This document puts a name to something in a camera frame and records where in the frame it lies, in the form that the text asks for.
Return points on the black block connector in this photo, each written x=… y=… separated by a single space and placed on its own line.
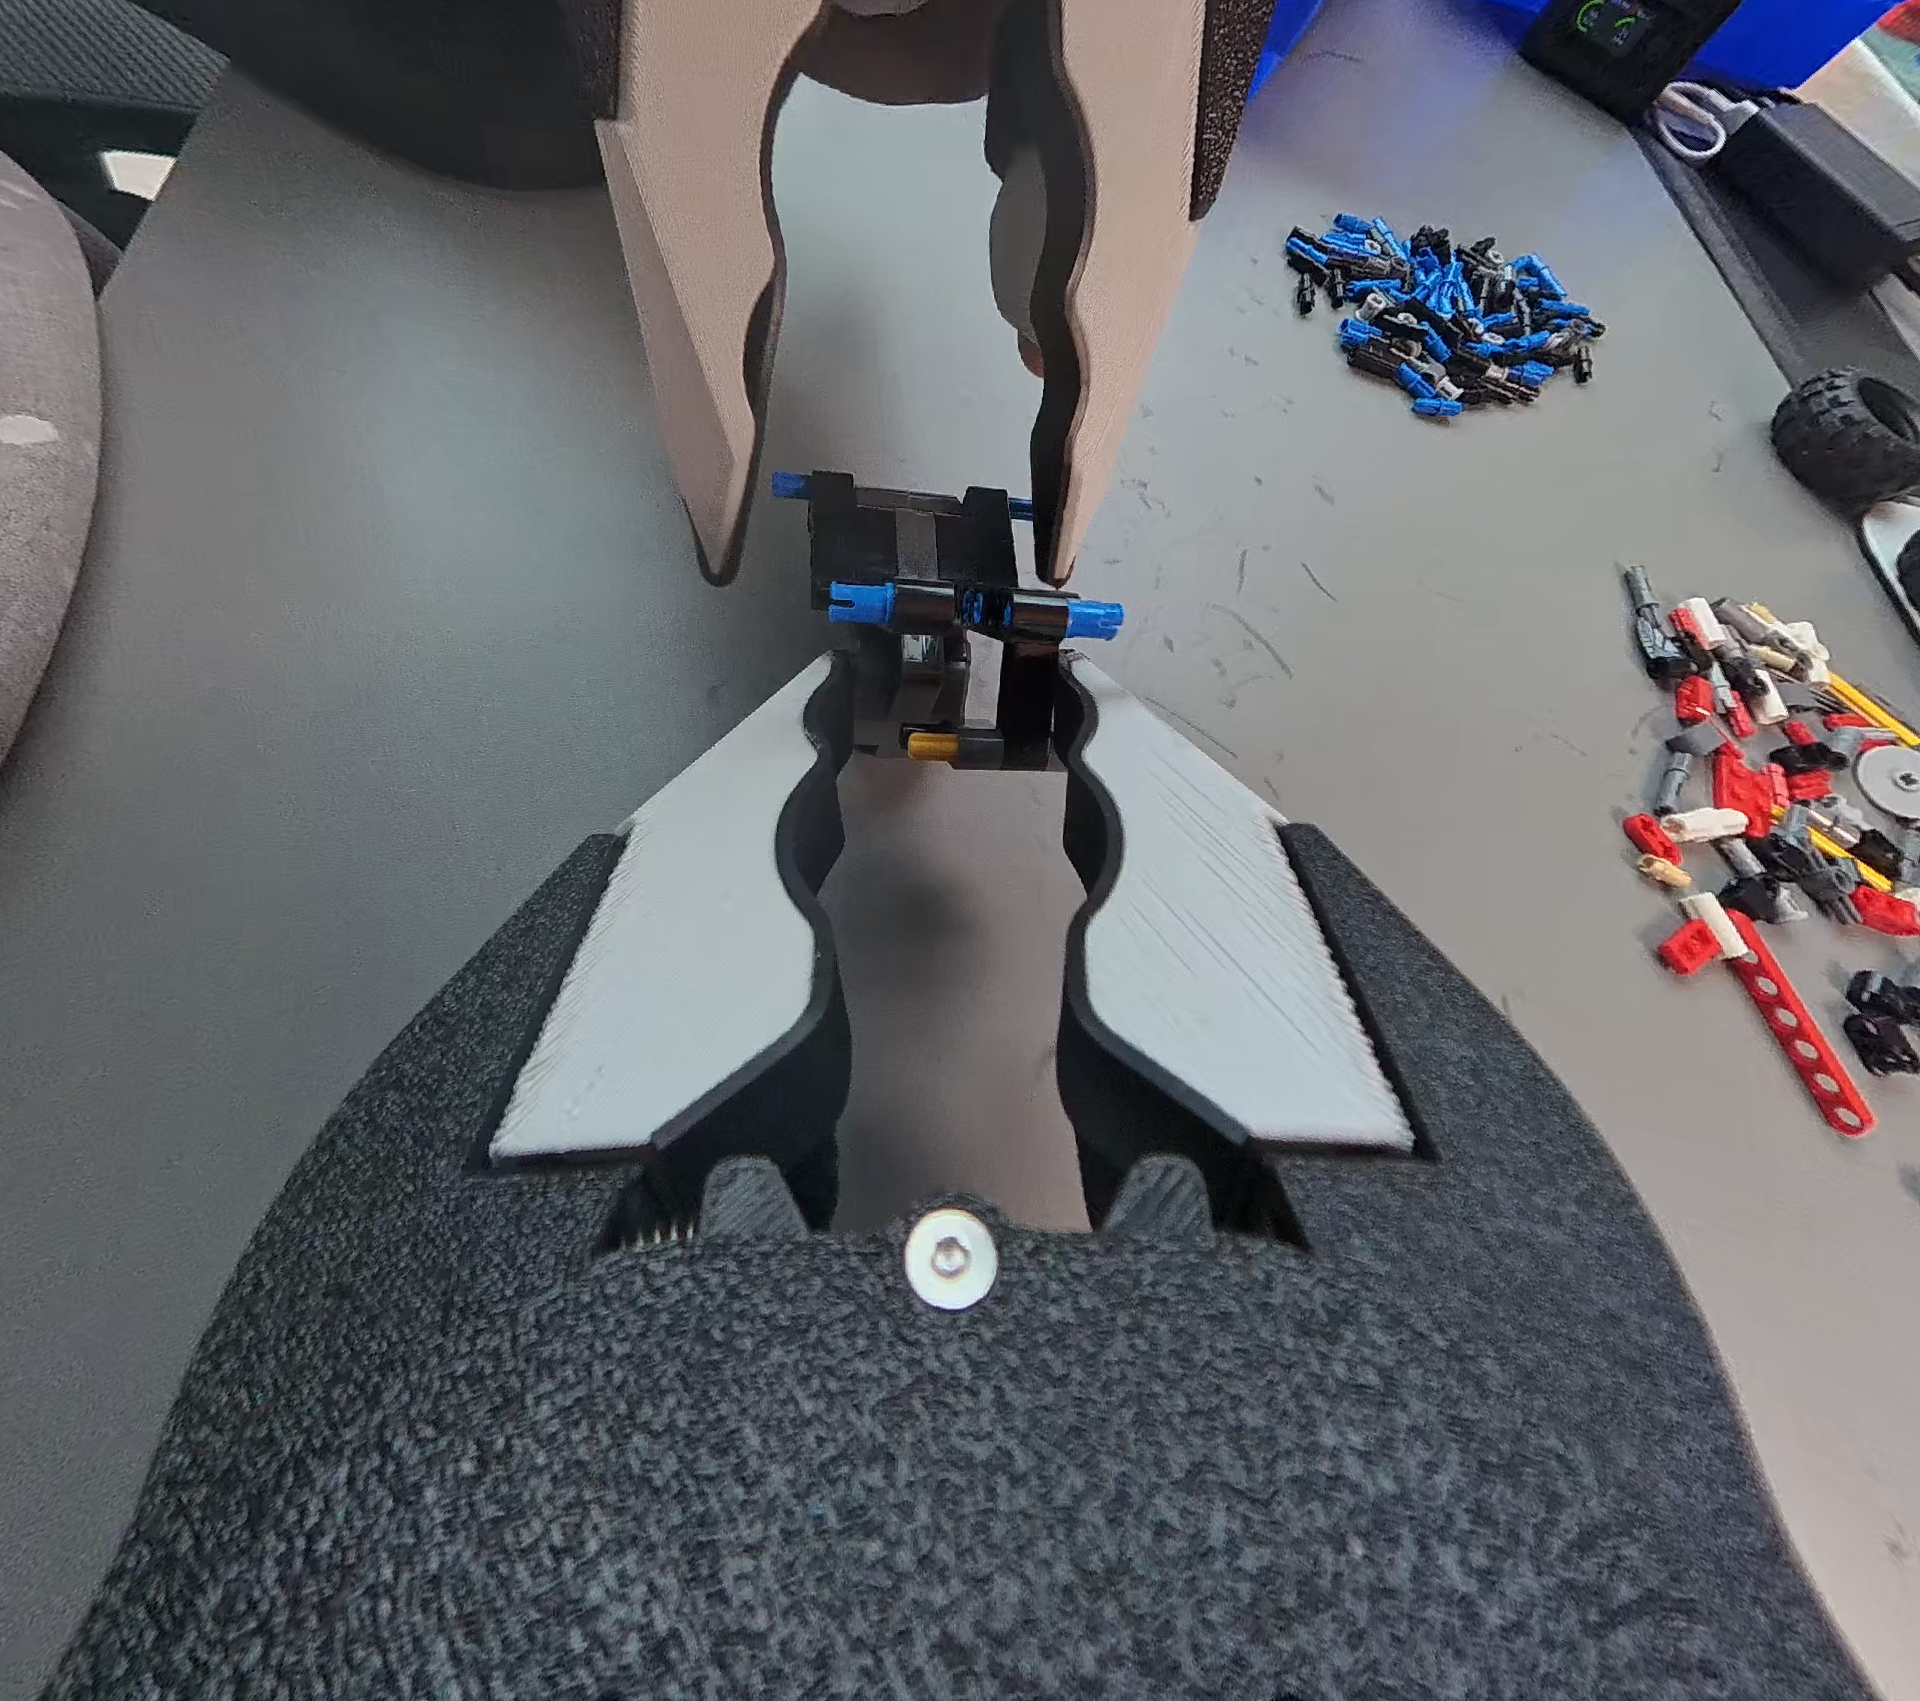
x=1887 y=1020

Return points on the person's left hand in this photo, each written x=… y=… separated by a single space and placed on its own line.
x=1022 y=247

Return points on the white toy wheel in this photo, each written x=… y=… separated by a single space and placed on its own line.
x=1892 y=561

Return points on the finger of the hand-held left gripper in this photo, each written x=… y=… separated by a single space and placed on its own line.
x=690 y=156
x=1133 y=156

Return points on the red perforated block beam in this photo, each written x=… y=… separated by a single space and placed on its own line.
x=1779 y=1003

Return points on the grey plush cloth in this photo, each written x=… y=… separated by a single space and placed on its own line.
x=38 y=428

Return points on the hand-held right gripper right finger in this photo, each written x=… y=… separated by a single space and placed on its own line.
x=1231 y=968

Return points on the black building block assembly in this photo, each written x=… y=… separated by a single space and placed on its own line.
x=960 y=622

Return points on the black rubber toy tyre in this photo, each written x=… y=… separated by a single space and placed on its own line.
x=1845 y=435

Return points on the black power bank green display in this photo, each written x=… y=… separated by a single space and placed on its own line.
x=1643 y=6

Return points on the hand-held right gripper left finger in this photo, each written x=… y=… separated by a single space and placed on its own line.
x=674 y=968

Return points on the pile of blue black pins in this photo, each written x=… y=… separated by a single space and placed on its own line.
x=1441 y=315

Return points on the pile of mixed block parts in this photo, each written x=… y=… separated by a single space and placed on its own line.
x=1754 y=757

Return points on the black power adapter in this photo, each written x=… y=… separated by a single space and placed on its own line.
x=1822 y=179

